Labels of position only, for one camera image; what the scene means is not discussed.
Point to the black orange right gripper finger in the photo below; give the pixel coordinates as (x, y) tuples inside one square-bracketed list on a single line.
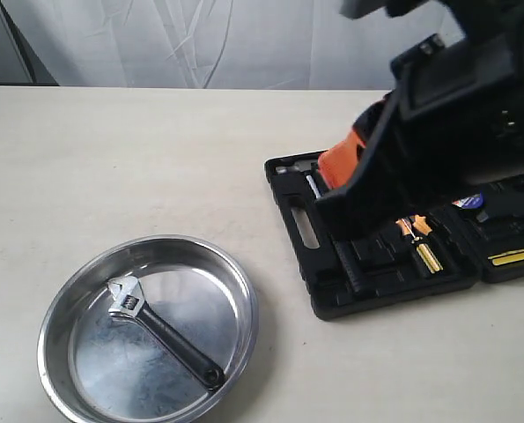
[(339, 162)]

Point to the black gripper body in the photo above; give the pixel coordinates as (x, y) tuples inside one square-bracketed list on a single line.
[(460, 116)]

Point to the black handled adjustable wrench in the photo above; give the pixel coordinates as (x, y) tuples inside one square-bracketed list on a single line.
[(130, 304)]

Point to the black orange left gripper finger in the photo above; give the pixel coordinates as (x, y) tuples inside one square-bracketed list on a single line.
[(379, 190)]

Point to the yellow black tool in lid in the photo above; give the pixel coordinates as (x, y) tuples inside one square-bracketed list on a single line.
[(508, 257)]

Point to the blue electrical tape roll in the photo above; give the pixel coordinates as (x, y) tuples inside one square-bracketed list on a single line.
[(470, 203)]

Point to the white backdrop curtain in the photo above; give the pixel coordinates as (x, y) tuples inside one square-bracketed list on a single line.
[(265, 45)]

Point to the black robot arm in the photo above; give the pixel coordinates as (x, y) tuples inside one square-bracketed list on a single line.
[(499, 17)]

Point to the black plastic tool case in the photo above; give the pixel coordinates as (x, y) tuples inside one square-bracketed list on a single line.
[(384, 268)]

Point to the round stainless steel tray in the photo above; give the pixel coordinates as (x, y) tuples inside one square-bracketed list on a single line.
[(96, 368)]

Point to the orange handled pliers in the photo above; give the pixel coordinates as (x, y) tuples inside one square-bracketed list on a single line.
[(415, 226)]

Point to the yellow black screwdriver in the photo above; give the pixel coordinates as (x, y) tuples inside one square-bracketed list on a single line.
[(426, 254)]

